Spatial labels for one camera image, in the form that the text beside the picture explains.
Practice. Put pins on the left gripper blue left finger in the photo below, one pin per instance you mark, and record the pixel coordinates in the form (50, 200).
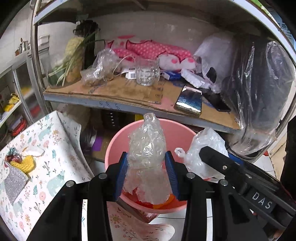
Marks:
(121, 174)

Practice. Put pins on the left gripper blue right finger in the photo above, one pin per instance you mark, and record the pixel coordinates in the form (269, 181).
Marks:
(171, 170)

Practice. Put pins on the bubble wrap piece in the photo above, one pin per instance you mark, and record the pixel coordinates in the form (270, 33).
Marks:
(146, 154)

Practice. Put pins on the silver mesh scrub cloth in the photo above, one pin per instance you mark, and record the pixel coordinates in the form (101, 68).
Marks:
(15, 182)

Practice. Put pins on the colourful wrapper ball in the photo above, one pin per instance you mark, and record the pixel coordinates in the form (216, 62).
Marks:
(13, 155)

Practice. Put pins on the red snack bag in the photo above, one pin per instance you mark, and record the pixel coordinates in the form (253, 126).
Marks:
(171, 204)

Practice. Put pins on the pink plastic trash bucket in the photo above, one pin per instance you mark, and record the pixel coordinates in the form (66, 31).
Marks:
(176, 134)

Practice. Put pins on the white kitchen cabinet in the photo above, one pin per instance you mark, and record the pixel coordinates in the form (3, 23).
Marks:
(20, 100)

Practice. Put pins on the smartphone with blue case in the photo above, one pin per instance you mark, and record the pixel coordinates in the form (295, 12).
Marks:
(189, 101)

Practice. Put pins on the cardboard shelf liner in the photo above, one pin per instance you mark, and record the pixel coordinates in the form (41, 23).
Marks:
(125, 95)

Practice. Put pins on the floral bear tablecloth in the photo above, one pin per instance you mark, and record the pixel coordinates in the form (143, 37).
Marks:
(62, 160)

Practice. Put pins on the black smartphone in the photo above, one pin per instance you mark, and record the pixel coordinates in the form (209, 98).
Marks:
(215, 100)

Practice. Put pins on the glass mug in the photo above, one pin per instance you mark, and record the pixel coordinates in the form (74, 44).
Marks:
(147, 71)

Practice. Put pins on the small yellow foam net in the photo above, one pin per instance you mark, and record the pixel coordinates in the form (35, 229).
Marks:
(26, 166)

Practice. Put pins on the clear bag on shelf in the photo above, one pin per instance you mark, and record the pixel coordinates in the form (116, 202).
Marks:
(101, 70)

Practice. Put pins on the large black plastic-wrapped appliance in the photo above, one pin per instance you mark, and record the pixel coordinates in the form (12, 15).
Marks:
(257, 90)

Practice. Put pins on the metal shelf rack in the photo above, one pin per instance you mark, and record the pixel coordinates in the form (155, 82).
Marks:
(181, 23)

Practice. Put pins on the white plastic bag on shelf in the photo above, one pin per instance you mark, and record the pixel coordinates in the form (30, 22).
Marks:
(216, 54)

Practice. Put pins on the pink polka dot cloth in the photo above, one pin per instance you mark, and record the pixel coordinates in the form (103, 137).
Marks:
(170, 57)

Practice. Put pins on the bag of vegetables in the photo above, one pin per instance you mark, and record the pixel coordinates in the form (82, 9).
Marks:
(63, 68)

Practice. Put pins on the small metal pot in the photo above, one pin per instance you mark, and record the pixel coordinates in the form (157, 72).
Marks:
(24, 46)

